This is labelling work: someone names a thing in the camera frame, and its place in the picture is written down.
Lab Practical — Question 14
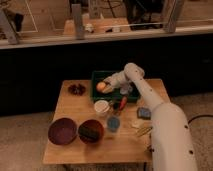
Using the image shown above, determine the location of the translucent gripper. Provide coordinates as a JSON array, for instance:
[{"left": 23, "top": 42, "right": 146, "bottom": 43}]
[{"left": 102, "top": 74, "right": 120, "bottom": 94}]

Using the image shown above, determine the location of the orange apple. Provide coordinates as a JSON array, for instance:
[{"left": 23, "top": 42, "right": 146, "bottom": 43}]
[{"left": 96, "top": 82, "right": 106, "bottom": 92}]

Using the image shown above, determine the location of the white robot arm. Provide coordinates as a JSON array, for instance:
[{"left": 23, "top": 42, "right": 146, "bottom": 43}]
[{"left": 103, "top": 63, "right": 198, "bottom": 171}]

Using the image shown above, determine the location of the red bowl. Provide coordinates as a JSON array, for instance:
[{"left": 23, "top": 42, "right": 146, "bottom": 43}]
[{"left": 78, "top": 119, "right": 104, "bottom": 144}]

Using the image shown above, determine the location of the purple bowl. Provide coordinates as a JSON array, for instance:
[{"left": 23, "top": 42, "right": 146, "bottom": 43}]
[{"left": 48, "top": 118, "right": 77, "bottom": 145}]

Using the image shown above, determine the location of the grey crumpled cloth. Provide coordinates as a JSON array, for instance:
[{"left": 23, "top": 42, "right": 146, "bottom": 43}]
[{"left": 120, "top": 84, "right": 133, "bottom": 95}]

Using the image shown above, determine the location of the small dark cup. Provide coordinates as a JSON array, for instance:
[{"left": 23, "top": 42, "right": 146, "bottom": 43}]
[{"left": 112, "top": 102, "right": 120, "bottom": 111}]

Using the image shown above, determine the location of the white cup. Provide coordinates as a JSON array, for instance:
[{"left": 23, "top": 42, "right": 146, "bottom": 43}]
[{"left": 94, "top": 100, "right": 110, "bottom": 117}]

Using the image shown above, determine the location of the green plastic tray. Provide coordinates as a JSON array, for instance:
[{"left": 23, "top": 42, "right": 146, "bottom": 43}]
[{"left": 90, "top": 71, "right": 140, "bottom": 103}]

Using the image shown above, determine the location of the blue plastic cup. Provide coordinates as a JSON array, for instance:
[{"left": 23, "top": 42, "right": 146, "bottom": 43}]
[{"left": 107, "top": 116, "right": 120, "bottom": 132}]

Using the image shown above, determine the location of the blue sponge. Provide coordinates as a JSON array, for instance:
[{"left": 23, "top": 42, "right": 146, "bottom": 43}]
[{"left": 137, "top": 107, "right": 151, "bottom": 120}]

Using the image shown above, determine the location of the black sponge block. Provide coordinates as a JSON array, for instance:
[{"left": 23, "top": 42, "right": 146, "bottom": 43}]
[{"left": 78, "top": 126, "right": 99, "bottom": 140}]

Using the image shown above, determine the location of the wooden table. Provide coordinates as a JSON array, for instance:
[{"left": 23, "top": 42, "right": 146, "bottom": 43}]
[{"left": 43, "top": 80, "right": 152, "bottom": 164}]

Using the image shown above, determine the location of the red handled tool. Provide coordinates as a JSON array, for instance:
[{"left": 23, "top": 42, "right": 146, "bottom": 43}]
[{"left": 119, "top": 96, "right": 128, "bottom": 111}]

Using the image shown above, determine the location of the black cable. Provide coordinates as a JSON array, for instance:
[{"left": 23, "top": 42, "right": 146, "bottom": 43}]
[{"left": 187, "top": 114, "right": 213, "bottom": 125}]

